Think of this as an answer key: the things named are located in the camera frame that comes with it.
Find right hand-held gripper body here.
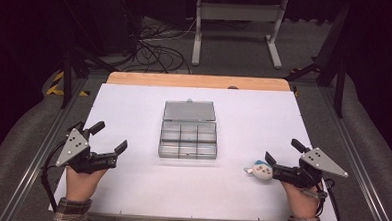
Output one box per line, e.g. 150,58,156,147
272,145,350,192

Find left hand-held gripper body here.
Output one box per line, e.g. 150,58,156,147
54,119,121,176

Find small white plush toy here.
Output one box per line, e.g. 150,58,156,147
242,159,275,181

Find clear plastic compartment box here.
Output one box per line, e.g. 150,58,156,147
157,97,220,161

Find person's left hand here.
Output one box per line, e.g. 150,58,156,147
64,165,109,205

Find person's right hand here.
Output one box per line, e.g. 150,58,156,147
278,180,323,221

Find yellow black floor tape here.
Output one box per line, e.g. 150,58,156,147
45,70,92,99

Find black tripod stand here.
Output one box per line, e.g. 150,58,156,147
52,0,123,112

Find black metal stand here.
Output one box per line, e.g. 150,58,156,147
282,0,353,120

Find white board sheet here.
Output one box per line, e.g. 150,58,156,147
47,80,344,221

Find dark equipment case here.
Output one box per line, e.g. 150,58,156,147
82,0,146,57

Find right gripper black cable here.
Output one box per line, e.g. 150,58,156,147
313,177,345,221

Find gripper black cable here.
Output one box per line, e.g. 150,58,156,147
38,139,68,214
313,177,345,221

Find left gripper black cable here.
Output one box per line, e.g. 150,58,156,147
38,139,68,214

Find aluminium rail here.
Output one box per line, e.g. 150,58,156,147
0,74,88,221
313,86,392,221

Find bundle of black floor cables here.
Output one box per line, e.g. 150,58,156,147
120,15,197,75

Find white metal stand frame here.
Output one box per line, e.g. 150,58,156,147
191,0,289,70

